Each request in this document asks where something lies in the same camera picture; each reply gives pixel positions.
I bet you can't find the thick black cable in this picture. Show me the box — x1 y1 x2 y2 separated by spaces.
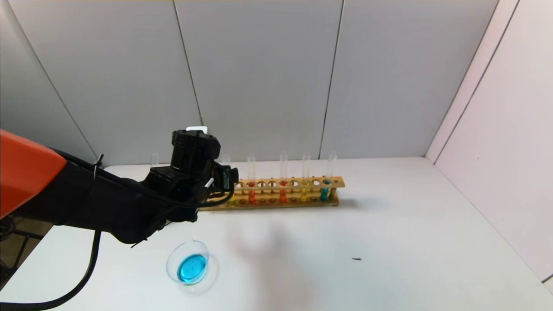
0 230 102 311

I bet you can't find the glass test tube orange pigment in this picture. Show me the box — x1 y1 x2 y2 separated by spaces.
279 151 289 204
247 153 257 205

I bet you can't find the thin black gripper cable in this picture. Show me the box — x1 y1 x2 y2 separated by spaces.
93 153 236 210

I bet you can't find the wooden test tube rack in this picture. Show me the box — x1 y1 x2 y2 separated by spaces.
202 176 345 211

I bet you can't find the clear glass beaker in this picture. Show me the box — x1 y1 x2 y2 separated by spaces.
166 240 219 297

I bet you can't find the black metal frame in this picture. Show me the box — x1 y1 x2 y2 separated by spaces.
0 215 46 286

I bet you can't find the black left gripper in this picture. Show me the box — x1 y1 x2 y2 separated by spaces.
215 165 239 191

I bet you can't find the glass test tube yellow pigment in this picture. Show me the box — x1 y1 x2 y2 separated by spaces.
222 154 236 206
300 152 311 203

